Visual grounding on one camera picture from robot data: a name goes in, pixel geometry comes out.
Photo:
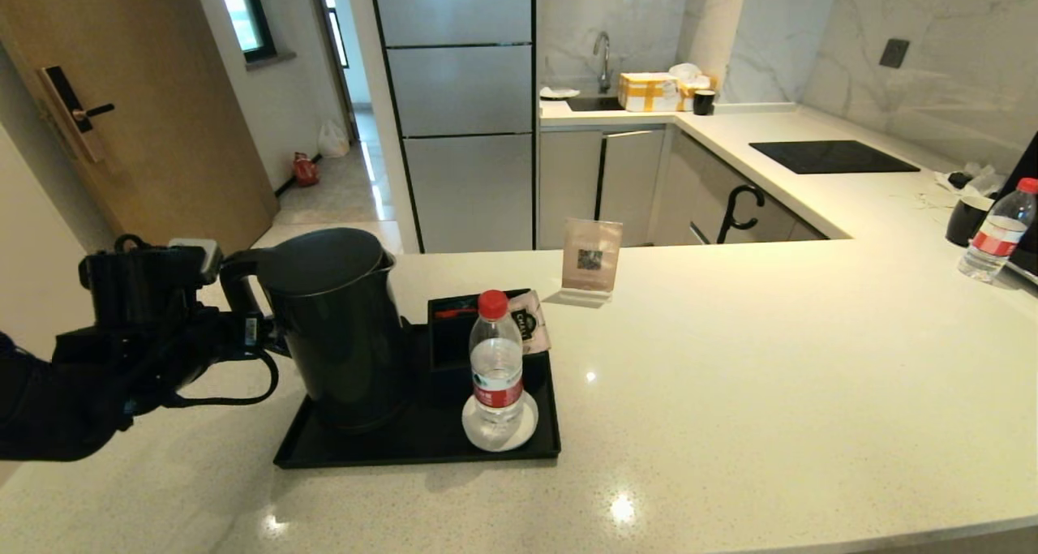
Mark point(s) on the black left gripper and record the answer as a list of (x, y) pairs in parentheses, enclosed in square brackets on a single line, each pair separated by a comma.
[(203, 347)]

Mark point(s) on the black electric kettle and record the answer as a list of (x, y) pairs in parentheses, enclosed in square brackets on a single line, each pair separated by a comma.
[(340, 335)]

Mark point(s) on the red-capped water bottle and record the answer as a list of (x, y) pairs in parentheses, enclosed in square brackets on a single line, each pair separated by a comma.
[(496, 367), (993, 234)]

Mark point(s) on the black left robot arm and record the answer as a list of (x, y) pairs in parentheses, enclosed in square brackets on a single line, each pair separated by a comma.
[(57, 400)]

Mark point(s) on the pink tea bag packet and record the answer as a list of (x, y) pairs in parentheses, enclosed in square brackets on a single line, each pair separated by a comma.
[(535, 327)]

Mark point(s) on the small black cup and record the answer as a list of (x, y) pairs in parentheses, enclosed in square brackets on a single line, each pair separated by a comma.
[(704, 102)]

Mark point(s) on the white panel cabinet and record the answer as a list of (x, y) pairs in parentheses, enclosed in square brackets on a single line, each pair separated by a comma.
[(32, 238)]

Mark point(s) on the red bag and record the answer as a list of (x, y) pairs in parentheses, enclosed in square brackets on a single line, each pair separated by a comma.
[(306, 171)]

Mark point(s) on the black rectangular tray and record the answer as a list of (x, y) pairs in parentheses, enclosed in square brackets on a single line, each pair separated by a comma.
[(405, 448)]

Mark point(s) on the wooden door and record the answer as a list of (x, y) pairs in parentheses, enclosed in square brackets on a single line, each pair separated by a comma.
[(162, 116)]

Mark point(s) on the white plastic bag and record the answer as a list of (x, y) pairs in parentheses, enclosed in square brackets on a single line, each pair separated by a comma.
[(332, 142)]

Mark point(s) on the black organizer box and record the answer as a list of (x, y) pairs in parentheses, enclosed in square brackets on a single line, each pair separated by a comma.
[(450, 347)]

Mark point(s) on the red sachet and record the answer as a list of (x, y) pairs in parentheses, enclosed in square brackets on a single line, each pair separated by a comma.
[(452, 313)]

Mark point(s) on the white round coaster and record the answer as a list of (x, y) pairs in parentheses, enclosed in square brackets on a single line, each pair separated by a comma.
[(474, 432)]

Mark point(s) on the black-framed window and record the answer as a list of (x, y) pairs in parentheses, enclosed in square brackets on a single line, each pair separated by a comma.
[(255, 19)]

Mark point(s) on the grey refrigerator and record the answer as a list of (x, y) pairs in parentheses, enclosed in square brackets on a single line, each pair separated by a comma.
[(462, 92)]

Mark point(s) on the white base cabinet door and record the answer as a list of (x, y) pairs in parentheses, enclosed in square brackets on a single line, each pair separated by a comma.
[(632, 185), (570, 189)]

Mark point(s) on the acrylic QR code sign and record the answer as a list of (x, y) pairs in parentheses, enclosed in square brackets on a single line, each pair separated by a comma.
[(592, 254)]

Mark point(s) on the white dish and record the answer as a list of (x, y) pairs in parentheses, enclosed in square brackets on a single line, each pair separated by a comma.
[(558, 93)]

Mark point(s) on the dark kitchen sink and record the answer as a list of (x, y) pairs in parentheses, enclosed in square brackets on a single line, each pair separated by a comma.
[(596, 104)]

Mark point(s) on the chrome faucet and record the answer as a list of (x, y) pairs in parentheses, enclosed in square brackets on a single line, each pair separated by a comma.
[(605, 55)]

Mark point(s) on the large yellow-taped cardboard box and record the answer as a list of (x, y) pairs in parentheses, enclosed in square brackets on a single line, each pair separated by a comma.
[(647, 93)]

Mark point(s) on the grey corner base cabinet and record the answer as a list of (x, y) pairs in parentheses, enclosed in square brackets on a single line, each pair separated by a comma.
[(697, 173)]

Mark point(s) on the white tissue wad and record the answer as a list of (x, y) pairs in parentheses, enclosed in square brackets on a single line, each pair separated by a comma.
[(685, 71)]

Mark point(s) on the black induction cooktop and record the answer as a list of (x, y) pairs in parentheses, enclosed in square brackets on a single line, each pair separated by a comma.
[(831, 156)]

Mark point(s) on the black mug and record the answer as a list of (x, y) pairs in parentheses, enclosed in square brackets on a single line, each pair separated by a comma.
[(965, 223)]

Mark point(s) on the small black object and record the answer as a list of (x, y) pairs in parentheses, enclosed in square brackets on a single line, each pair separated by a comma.
[(961, 179)]

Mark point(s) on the crumpled clear plastic wrap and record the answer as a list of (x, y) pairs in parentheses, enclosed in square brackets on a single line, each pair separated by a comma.
[(985, 182)]

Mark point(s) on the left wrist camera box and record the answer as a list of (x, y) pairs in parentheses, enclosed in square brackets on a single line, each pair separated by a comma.
[(138, 282)]

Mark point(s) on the dark wall socket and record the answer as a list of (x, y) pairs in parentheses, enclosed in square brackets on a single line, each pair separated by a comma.
[(894, 53)]

